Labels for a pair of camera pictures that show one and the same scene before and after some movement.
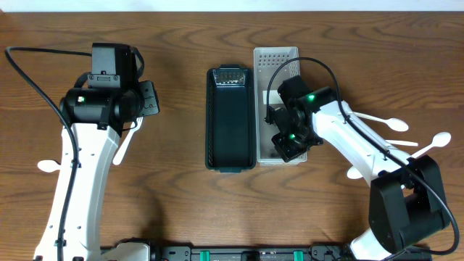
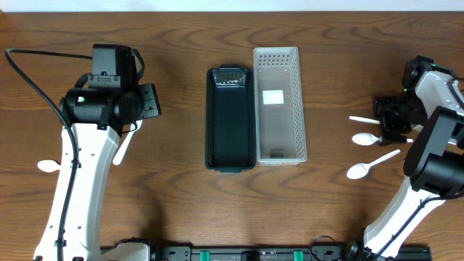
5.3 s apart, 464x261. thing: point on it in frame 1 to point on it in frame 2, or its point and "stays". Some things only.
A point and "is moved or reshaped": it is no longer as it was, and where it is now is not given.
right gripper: [286, 146] to [388, 120]
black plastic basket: [230, 119] stays
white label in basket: [274, 97] stays
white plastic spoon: [48, 166] stays
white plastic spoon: [440, 139] is moved or reshaped
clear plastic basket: [265, 59] stays
